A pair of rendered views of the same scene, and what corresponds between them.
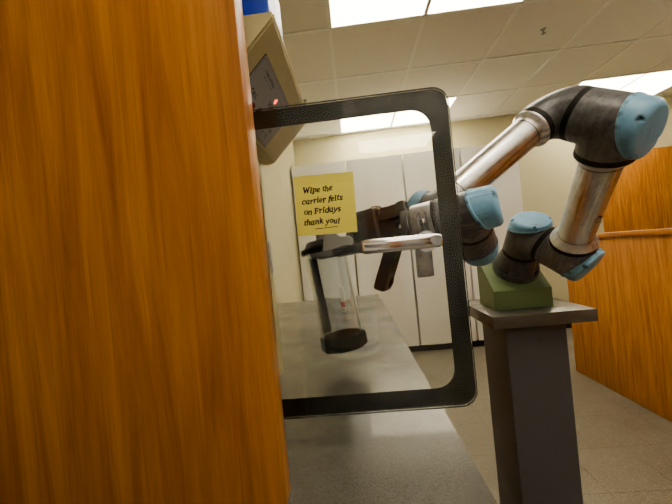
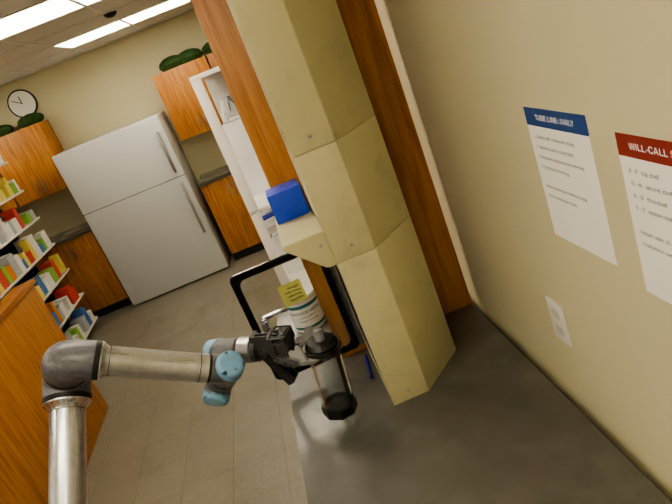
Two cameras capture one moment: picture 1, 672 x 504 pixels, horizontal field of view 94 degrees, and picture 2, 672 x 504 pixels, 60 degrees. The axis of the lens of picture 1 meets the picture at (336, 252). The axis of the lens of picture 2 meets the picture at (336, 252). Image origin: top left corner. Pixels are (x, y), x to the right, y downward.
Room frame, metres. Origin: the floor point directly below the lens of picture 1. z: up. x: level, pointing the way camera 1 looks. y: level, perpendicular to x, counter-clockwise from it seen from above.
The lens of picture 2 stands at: (2.15, 0.02, 1.96)
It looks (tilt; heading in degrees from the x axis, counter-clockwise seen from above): 20 degrees down; 175
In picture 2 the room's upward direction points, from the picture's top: 22 degrees counter-clockwise
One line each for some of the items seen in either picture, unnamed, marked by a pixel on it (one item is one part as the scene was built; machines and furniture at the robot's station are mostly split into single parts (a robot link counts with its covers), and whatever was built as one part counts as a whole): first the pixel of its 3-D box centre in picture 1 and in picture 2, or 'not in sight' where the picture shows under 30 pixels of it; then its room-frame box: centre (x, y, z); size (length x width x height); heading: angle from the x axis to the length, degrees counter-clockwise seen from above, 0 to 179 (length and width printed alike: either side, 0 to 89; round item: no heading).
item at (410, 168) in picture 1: (341, 257); (296, 313); (0.40, -0.01, 1.19); 0.30 x 0.01 x 0.40; 87
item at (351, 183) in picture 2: not in sight; (377, 255); (0.57, 0.28, 1.33); 0.32 x 0.25 x 0.77; 177
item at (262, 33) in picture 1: (266, 110); (303, 239); (0.56, 0.10, 1.46); 0.32 x 0.12 x 0.10; 177
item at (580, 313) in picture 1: (518, 309); not in sight; (1.16, -0.65, 0.92); 0.32 x 0.32 x 0.04; 86
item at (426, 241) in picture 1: (401, 243); not in sight; (0.37, -0.08, 1.20); 0.10 x 0.05 x 0.03; 87
